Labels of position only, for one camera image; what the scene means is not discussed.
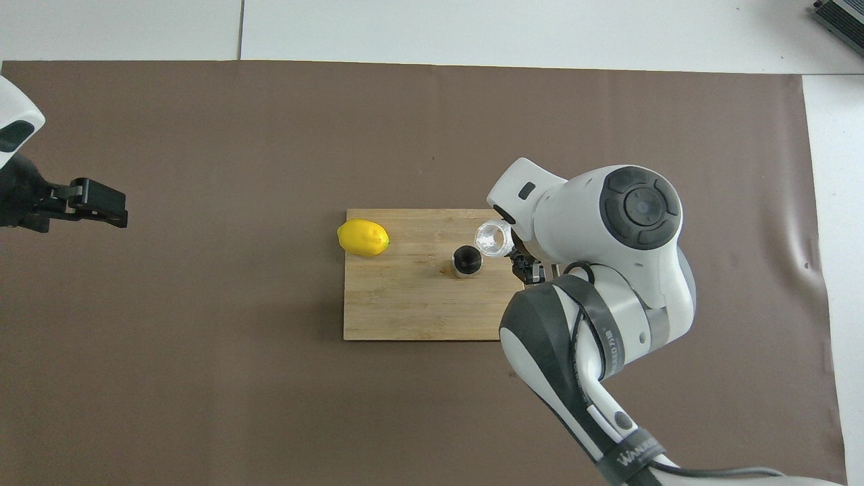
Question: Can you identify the yellow lemon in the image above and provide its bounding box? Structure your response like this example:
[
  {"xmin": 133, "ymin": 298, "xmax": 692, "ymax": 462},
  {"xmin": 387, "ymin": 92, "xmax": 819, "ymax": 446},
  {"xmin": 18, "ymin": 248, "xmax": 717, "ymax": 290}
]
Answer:
[{"xmin": 337, "ymin": 219, "xmax": 391, "ymax": 258}]

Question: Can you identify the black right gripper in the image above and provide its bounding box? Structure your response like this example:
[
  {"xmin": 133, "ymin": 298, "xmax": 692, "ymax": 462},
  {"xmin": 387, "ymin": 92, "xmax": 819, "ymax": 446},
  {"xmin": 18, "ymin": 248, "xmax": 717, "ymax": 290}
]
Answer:
[{"xmin": 511, "ymin": 230, "xmax": 547, "ymax": 285}]

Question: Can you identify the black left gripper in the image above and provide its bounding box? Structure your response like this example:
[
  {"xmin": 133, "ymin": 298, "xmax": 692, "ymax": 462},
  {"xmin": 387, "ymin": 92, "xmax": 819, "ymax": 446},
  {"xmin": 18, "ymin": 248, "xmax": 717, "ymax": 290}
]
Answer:
[{"xmin": 0, "ymin": 155, "xmax": 130, "ymax": 234}]

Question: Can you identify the wooden cutting board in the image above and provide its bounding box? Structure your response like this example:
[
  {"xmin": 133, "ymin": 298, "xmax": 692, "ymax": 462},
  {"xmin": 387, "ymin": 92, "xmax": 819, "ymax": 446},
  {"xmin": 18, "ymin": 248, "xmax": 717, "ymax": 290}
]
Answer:
[{"xmin": 343, "ymin": 208, "xmax": 527, "ymax": 342}]

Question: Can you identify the grey ribbed metal device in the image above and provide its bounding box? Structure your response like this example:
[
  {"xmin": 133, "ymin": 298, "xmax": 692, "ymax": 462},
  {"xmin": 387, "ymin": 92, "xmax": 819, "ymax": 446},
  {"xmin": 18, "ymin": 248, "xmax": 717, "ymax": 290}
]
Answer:
[{"xmin": 810, "ymin": 0, "xmax": 864, "ymax": 58}]

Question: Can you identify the brown paper table mat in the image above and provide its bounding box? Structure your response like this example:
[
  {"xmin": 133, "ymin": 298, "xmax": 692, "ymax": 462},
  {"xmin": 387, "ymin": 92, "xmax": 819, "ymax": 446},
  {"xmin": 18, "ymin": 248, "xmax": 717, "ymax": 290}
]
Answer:
[{"xmin": 0, "ymin": 59, "xmax": 848, "ymax": 486}]

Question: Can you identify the clear glass cup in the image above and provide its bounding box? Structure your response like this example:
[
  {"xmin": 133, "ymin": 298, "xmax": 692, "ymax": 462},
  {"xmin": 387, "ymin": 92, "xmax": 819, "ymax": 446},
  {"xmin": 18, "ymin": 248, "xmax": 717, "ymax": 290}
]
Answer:
[{"xmin": 475, "ymin": 219, "xmax": 514, "ymax": 259}]

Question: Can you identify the steel double jigger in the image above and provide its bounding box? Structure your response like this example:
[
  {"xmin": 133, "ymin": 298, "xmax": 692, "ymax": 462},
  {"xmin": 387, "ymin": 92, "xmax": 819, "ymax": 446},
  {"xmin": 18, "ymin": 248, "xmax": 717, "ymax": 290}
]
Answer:
[{"xmin": 451, "ymin": 245, "xmax": 484, "ymax": 279}]

